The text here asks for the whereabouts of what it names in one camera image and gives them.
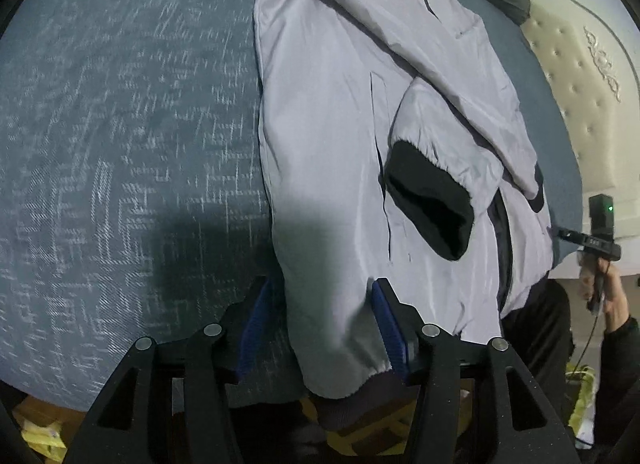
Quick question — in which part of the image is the yellow green plastic bag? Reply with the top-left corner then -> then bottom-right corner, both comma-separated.
565,366 -> 599,445

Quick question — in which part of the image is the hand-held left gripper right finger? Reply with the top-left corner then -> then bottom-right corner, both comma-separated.
372,278 -> 581,464

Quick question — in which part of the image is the blue patterned bed sheet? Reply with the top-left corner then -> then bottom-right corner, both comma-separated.
0,0 -> 586,412

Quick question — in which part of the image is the person's right hand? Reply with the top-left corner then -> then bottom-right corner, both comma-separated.
579,251 -> 628,331

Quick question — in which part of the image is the yellow cardboard box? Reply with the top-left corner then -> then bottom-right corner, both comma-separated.
300,389 -> 473,457
12,396 -> 68,462

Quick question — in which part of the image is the black cable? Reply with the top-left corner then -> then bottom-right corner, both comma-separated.
574,264 -> 613,380

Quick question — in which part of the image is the person's right forearm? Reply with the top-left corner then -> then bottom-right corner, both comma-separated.
597,316 -> 640,450

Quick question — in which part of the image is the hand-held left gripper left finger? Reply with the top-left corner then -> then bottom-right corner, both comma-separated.
62,276 -> 276,464

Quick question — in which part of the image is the cream tufted headboard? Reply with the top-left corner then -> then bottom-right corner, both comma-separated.
505,0 -> 640,279

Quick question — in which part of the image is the light grey jacket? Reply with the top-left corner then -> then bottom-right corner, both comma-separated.
252,0 -> 556,432

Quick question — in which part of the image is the person's dark clothed body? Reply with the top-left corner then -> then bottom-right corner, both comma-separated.
500,276 -> 573,427

